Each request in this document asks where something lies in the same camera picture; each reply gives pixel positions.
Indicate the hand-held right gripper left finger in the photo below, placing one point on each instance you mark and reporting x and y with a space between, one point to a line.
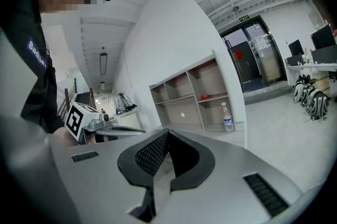
105 181

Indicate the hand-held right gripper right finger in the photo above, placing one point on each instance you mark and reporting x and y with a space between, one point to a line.
223 191

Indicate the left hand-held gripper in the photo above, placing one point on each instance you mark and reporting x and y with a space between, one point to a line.
76 119

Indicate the person's left forearm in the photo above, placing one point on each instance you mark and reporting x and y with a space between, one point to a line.
64 137

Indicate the person's left hand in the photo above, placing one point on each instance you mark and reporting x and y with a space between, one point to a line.
91 138

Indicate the low white table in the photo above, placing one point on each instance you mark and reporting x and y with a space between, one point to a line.
126 117

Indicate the dark stair railing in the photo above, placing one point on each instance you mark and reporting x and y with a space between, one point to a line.
67 99

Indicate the grey wooden shelf unit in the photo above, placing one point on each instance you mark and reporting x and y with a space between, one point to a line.
184 112

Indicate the unlit dark ceiling light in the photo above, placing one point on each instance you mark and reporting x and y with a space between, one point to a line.
103 63

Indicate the clear plastic water bottle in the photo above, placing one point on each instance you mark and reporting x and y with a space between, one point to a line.
227 119

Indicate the person's black shirt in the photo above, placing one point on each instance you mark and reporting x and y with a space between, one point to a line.
34 65

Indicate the black and white backpack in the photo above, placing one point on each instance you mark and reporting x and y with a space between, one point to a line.
319 107
300 89
307 96

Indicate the dark-framed glass door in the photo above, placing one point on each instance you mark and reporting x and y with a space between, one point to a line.
258 60

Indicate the red door decoration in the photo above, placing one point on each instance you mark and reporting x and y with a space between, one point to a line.
238 55

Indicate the white office desk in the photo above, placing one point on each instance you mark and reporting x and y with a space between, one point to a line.
310 67

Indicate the white paper notice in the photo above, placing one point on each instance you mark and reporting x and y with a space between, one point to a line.
260 42

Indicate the small black monitor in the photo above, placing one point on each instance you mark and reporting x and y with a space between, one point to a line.
296 47

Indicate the green exit sign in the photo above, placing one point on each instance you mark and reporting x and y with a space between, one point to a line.
244 17

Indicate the dark desk partition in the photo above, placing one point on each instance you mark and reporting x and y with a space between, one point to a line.
325 54

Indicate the large black monitor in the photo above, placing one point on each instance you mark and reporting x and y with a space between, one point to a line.
323 36

